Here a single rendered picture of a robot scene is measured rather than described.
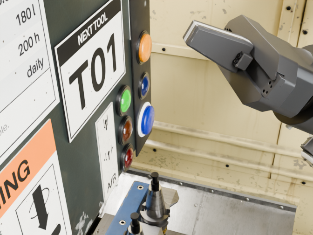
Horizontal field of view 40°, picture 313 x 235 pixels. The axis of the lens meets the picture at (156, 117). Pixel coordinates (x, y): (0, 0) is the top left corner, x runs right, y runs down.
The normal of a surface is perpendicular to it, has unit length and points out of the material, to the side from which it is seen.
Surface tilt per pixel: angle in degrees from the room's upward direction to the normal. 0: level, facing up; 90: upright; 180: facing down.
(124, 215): 0
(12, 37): 90
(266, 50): 60
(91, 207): 90
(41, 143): 90
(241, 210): 24
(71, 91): 90
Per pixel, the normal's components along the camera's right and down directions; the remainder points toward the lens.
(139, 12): 0.95, 0.18
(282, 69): 0.48, -0.14
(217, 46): 0.20, 0.57
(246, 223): -0.14, -0.51
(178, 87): -0.32, 0.56
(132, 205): 0.00, -0.81
